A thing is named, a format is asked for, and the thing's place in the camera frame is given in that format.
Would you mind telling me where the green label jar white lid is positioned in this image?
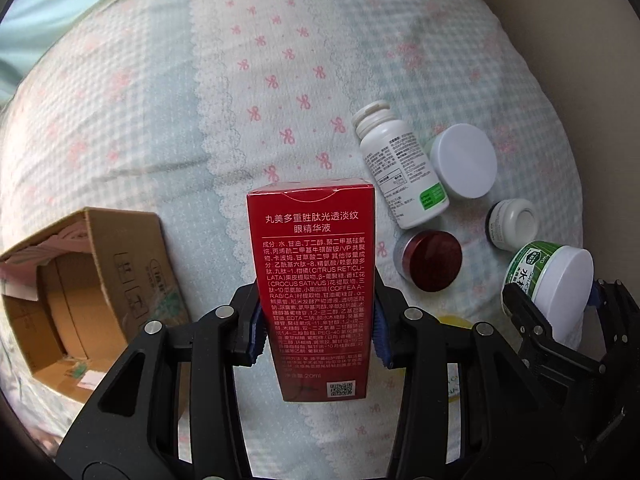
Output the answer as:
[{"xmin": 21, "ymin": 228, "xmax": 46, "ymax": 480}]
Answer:
[{"xmin": 503, "ymin": 240, "xmax": 594, "ymax": 342}]

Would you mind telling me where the yellow tape roll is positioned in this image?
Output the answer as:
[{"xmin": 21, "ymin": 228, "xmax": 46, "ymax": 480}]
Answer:
[{"xmin": 436, "ymin": 314, "xmax": 473, "ymax": 330}]

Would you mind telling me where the small white black jar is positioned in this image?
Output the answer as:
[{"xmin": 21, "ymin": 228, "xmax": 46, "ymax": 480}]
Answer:
[{"xmin": 485, "ymin": 198, "xmax": 539, "ymax": 252}]

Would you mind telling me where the red lid silver jar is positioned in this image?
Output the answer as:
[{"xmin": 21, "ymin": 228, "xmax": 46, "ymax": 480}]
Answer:
[{"xmin": 393, "ymin": 230, "xmax": 463, "ymax": 292}]

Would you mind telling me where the pale green jar white lid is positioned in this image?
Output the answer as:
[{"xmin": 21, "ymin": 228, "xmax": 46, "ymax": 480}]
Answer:
[{"xmin": 430, "ymin": 124, "xmax": 498, "ymax": 200}]

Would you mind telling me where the white pill bottle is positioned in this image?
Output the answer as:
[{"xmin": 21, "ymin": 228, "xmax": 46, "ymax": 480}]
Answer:
[{"xmin": 352, "ymin": 101, "xmax": 450, "ymax": 230}]

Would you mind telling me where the red cosmetics carton box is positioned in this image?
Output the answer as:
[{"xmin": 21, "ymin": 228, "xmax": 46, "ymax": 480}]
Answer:
[{"xmin": 246, "ymin": 179, "xmax": 375, "ymax": 403}]

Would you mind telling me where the brown cardboard box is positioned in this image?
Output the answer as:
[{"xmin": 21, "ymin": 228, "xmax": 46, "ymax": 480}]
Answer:
[{"xmin": 1, "ymin": 208, "xmax": 190, "ymax": 403}]

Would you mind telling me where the light blue curtain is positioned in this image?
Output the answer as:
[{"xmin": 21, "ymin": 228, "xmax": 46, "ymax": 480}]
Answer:
[{"xmin": 1, "ymin": 0, "xmax": 100, "ymax": 104}]

